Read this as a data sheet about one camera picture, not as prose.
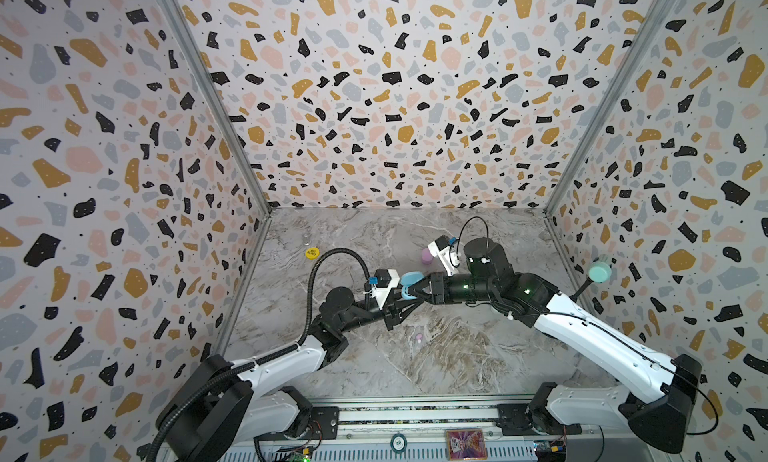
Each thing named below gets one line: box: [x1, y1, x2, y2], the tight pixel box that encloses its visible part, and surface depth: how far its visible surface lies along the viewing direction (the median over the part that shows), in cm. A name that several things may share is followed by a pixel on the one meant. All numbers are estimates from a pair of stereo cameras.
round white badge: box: [390, 433, 408, 454], surface depth 73 cm
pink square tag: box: [446, 429, 488, 461], surface depth 72 cm
